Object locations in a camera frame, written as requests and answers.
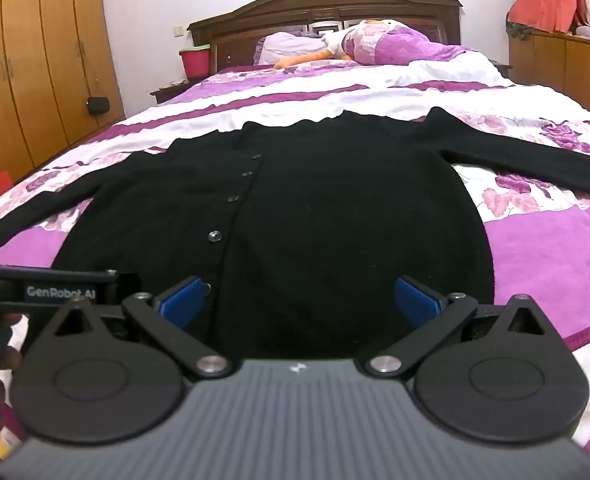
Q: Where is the dark wooden nightstand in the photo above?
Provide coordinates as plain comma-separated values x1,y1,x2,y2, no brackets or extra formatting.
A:
150,79,196,106

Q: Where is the dark wooden headboard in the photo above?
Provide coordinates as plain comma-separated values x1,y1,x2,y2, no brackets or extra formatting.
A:
187,0,463,78

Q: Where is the lilac pillow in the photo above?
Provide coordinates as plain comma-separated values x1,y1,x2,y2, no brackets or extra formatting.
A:
255,31,333,66

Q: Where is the white and orange plush toy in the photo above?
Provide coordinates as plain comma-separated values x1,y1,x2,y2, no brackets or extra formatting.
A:
274,19,410,70

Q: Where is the folded purple floral quilt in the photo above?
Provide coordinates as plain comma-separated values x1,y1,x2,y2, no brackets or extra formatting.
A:
342,24,478,67

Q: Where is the person's left hand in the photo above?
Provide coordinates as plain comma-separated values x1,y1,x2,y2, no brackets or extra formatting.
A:
0,312,26,436

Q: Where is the purple floral bedspread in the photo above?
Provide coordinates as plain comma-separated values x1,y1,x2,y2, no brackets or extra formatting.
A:
0,45,590,461

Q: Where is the black button cardigan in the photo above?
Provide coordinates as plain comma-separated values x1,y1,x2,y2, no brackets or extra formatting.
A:
0,106,590,361

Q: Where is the red bucket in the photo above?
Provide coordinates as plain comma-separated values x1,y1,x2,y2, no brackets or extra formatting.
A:
179,45,212,81

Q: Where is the wooden wardrobe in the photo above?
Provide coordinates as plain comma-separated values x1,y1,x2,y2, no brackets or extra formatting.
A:
0,0,126,211

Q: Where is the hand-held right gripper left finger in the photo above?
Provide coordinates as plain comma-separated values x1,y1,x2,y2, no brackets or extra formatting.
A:
49,275,234,380

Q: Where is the low wooden cabinet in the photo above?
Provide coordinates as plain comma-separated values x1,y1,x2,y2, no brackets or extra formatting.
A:
507,26,590,127

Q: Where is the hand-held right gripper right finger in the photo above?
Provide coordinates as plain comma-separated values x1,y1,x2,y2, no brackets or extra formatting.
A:
364,275,550,379

